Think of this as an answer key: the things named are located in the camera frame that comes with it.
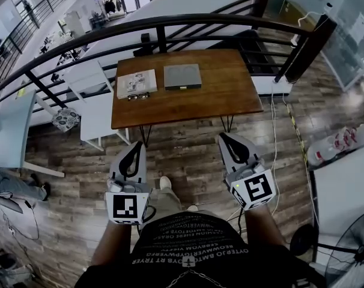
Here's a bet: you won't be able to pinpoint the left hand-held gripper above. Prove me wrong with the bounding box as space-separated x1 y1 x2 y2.
105 141 151 226

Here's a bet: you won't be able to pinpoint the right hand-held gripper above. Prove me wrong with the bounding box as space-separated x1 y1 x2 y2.
218 132 277 211

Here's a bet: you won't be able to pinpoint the grey box with drawer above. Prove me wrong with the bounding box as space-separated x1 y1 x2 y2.
163 63 203 91

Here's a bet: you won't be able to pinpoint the person's left forearm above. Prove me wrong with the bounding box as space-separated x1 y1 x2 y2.
91 218 141 267

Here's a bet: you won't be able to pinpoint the person's right forearm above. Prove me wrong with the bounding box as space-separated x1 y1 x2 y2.
244 202 287 249

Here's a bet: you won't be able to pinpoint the person's khaki trouser leg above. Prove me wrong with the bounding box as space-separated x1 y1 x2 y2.
139 185 183 231

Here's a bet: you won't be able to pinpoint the wooden table with black legs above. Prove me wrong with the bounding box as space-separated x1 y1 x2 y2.
111 48 264 148

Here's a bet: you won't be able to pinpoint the white chair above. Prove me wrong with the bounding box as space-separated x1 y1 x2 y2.
62 59 132 152

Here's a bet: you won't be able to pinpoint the black-framed eyeglasses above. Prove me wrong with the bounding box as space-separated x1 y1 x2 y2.
127 91 151 102

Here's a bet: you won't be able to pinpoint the printed magazine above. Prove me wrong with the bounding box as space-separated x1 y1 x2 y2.
116 68 158 100

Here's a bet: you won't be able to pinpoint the black-and-white patterned cushion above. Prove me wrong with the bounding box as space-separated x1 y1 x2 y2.
51 107 81 133

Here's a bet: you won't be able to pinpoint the clear bag of bottles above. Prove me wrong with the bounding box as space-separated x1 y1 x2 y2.
306 121 364 168

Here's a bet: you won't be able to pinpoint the person's black printed shirt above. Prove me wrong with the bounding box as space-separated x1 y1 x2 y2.
74 211 327 288

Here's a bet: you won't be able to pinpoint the white cabinet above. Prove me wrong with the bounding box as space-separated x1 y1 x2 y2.
313 144 364 266

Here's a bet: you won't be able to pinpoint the pale blue table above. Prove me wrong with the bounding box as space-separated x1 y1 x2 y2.
0 89 65 179

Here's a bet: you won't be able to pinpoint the black metal railing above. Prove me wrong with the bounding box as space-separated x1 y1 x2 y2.
0 0 339 113

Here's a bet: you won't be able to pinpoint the black standing fan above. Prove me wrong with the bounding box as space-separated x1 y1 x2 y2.
290 208 364 288

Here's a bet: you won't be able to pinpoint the white cable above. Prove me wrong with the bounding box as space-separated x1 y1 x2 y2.
269 82 281 217

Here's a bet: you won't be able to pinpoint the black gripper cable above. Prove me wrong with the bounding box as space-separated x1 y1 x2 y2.
136 205 157 234
236 207 244 234

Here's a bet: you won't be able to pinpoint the black floor cable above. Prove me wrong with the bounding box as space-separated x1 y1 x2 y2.
0 190 41 281

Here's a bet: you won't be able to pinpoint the silver chain necklace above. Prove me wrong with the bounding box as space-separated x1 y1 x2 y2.
165 268 226 288

